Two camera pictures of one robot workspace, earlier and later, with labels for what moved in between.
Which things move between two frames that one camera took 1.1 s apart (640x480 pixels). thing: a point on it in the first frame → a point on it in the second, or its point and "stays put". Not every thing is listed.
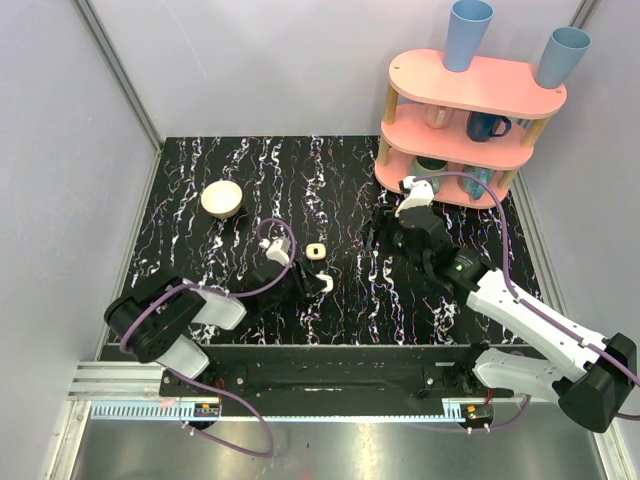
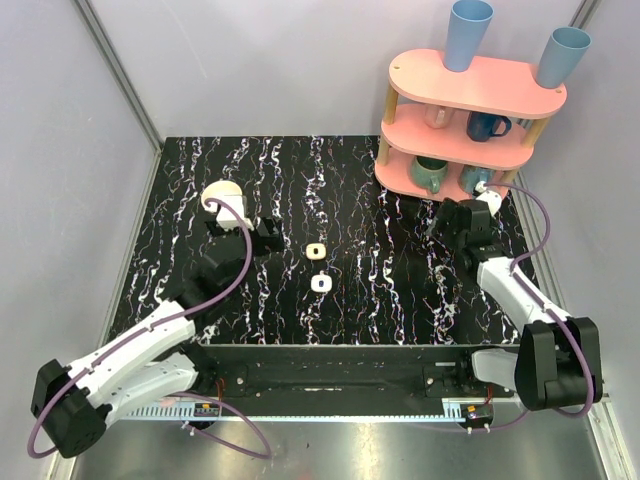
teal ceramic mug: (423, 166) stays put
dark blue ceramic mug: (482, 126) stays put
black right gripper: (369, 239) → (446, 212)
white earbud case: (316, 251) stays put
